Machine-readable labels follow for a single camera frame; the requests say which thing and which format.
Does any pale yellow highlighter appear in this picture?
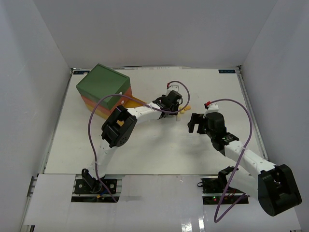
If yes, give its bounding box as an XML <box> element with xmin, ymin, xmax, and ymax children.
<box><xmin>176</xmin><ymin>113</ymin><xmax>181</xmax><ymax>121</ymax></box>

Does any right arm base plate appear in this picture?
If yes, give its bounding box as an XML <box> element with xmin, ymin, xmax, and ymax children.
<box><xmin>197</xmin><ymin>177</ymin><xmax>243</xmax><ymax>205</ymax></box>

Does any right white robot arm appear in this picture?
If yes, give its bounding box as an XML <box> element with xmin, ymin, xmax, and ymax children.
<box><xmin>188</xmin><ymin>112</ymin><xmax>302</xmax><ymax>217</ymax></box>

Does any green drawer storage box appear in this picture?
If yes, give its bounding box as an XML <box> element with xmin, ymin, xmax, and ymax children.
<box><xmin>76</xmin><ymin>64</ymin><xmax>132</xmax><ymax>110</ymax></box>

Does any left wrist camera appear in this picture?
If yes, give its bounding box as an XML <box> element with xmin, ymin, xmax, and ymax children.
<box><xmin>166</xmin><ymin>83</ymin><xmax>179</xmax><ymax>95</ymax></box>

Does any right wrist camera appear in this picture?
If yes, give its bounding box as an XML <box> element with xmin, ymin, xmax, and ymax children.
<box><xmin>203</xmin><ymin>101</ymin><xmax>219</xmax><ymax>118</ymax></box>

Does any blue corner label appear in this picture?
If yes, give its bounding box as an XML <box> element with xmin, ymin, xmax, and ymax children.
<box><xmin>218</xmin><ymin>69</ymin><xmax>236</xmax><ymax>74</ymax></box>

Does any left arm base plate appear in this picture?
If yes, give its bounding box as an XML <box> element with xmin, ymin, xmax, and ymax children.
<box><xmin>73</xmin><ymin>179</ymin><xmax>117</xmax><ymax>194</ymax></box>

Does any orange red drawer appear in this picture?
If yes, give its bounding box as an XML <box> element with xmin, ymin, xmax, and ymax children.
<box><xmin>76</xmin><ymin>86</ymin><xmax>132</xmax><ymax>118</ymax></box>

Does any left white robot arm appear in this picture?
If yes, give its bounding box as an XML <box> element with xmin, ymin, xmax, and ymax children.
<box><xmin>82</xmin><ymin>90</ymin><xmax>183</xmax><ymax>193</ymax></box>

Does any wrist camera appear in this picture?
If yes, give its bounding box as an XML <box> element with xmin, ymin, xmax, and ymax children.
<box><xmin>166</xmin><ymin>83</ymin><xmax>179</xmax><ymax>95</ymax></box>
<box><xmin>203</xmin><ymin>101</ymin><xmax>219</xmax><ymax>118</ymax></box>

